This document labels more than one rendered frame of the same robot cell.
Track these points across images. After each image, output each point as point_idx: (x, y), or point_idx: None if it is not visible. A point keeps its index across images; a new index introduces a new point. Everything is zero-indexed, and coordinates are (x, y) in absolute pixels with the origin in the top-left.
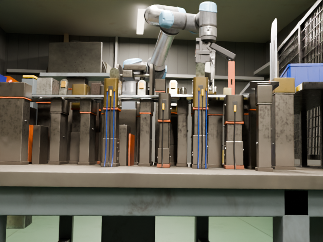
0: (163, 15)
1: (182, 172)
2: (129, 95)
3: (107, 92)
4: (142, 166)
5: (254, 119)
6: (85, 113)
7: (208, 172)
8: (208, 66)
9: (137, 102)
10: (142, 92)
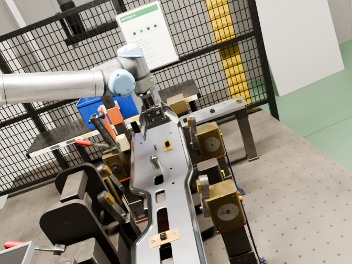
0: (132, 77)
1: (327, 175)
2: (187, 201)
3: (242, 202)
4: (215, 249)
5: None
6: None
7: (317, 165)
8: (171, 116)
9: (125, 221)
10: (116, 205)
